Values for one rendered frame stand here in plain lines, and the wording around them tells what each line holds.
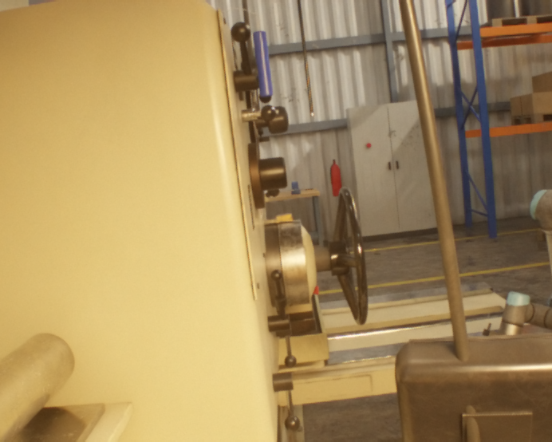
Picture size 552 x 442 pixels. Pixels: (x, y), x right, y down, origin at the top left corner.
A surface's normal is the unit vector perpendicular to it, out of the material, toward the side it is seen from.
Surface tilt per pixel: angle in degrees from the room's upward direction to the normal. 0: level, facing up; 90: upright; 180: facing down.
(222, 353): 90
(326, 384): 90
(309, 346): 90
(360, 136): 90
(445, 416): 110
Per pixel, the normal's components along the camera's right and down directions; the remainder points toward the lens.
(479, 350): -0.19, -0.88
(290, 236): -0.08, -0.66
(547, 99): 0.00, 0.13
